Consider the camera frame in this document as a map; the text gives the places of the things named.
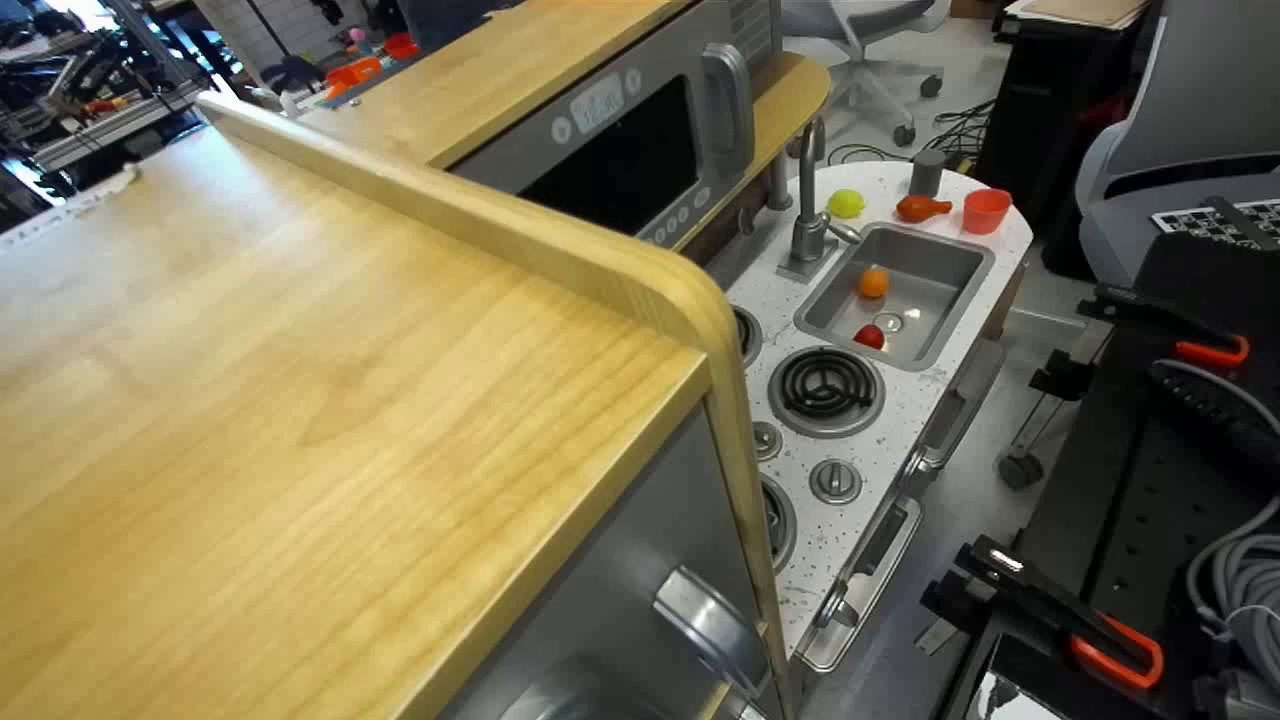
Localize orange toy cup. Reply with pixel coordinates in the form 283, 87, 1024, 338
956, 184, 1017, 242

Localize black coil stove burner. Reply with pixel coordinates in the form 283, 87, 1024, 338
770, 345, 887, 441
756, 477, 801, 577
728, 306, 770, 374

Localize gray toy microwave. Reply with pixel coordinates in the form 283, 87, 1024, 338
453, 0, 785, 256

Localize gray toy faucet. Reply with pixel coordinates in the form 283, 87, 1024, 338
785, 118, 866, 276

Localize yellow-green toy ball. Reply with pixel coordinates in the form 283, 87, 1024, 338
824, 184, 873, 225

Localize metal toy sink basin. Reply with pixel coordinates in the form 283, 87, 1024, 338
791, 220, 997, 375

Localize wooden white toy kitchen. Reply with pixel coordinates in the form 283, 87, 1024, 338
0, 0, 1036, 720

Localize orange toy drumstick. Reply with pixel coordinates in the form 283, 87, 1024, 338
891, 191, 956, 229

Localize black stand foot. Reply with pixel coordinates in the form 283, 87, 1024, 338
997, 348, 1102, 496

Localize orange toy pieces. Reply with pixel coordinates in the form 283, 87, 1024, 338
322, 34, 426, 100

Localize black cabinet wooden top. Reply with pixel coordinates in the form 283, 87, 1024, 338
977, 0, 1165, 276

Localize black perforated breadboard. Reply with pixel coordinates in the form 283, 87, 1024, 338
933, 357, 1280, 720

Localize gray perforated metal plate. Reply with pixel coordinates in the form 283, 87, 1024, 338
1148, 191, 1280, 252

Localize gray padded chair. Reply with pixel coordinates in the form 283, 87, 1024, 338
1074, 0, 1280, 292

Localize black equipment rack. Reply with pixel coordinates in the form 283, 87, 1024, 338
0, 0, 218, 176

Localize silver side door handle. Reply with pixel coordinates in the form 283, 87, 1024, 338
648, 566, 777, 705

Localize silver oven door handle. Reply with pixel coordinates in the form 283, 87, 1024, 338
798, 491, 929, 676

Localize gray cabinet door handle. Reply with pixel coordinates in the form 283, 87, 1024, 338
910, 338, 1012, 496

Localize black clamp orange handle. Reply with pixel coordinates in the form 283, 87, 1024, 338
920, 532, 1171, 698
1075, 285, 1258, 375

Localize black ribbed tool handle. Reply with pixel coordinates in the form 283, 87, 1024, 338
1153, 357, 1280, 477

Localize coiled gray cable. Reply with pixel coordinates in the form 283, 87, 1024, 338
1179, 491, 1280, 686

